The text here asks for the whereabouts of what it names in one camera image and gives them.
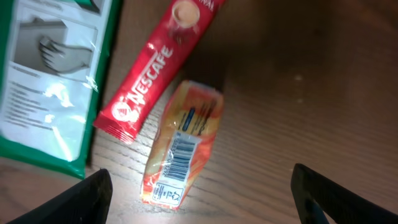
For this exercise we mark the orange tissue pack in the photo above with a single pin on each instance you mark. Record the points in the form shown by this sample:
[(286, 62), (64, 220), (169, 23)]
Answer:
[(183, 144)]

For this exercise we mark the green 3M package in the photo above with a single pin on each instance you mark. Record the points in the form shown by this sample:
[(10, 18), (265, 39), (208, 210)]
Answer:
[(54, 59)]

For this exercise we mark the red Nescafe stick sachet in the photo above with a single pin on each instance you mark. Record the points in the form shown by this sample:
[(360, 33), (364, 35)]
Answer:
[(171, 42)]

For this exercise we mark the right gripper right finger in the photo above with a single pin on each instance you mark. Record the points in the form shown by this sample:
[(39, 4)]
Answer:
[(317, 197)]

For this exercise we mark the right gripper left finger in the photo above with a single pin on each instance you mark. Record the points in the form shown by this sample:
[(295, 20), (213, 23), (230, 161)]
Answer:
[(87, 202)]

